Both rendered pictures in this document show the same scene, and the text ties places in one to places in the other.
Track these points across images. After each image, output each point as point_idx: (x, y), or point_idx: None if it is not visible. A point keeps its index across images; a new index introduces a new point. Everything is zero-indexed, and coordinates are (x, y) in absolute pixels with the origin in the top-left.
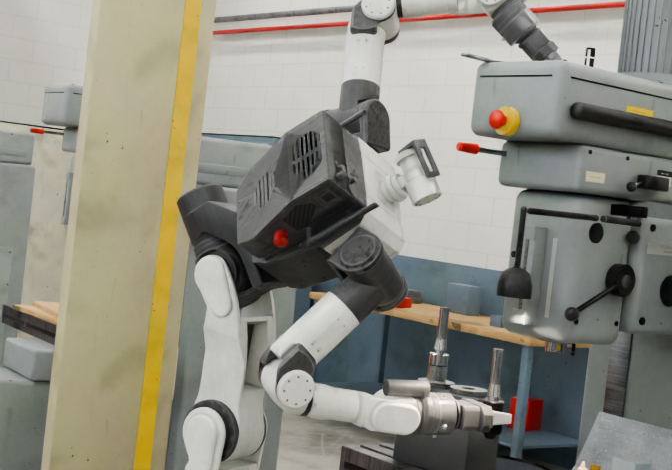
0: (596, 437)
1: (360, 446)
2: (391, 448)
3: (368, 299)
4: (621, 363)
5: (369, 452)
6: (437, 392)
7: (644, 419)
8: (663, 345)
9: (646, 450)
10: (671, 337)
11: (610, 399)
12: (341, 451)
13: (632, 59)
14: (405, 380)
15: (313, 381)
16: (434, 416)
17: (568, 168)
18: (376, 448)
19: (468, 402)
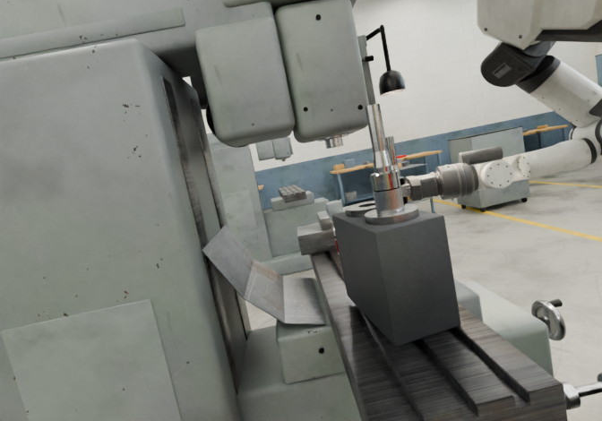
0: (223, 269)
1: (514, 398)
2: (442, 382)
3: None
4: (194, 193)
5: (498, 349)
6: (448, 165)
7: (211, 234)
8: (198, 166)
9: (231, 251)
10: (198, 158)
11: (202, 232)
12: (563, 394)
13: None
14: (481, 149)
15: (570, 132)
16: None
17: None
18: (477, 374)
19: (417, 177)
